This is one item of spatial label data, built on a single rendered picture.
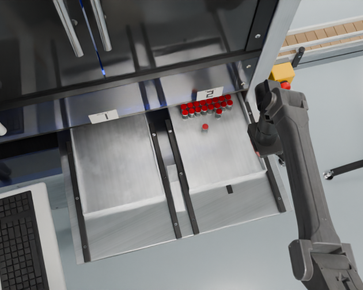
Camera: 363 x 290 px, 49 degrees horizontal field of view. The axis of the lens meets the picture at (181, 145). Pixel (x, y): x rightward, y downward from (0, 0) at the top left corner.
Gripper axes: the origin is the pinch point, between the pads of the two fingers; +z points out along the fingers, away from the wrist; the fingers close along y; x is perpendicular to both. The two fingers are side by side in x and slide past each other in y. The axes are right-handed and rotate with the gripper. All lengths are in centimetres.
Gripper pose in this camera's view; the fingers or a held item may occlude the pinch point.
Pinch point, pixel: (261, 153)
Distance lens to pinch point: 113.8
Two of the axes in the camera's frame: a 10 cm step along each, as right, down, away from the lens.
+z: 0.3, 5.1, 8.6
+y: -2.5, -8.3, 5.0
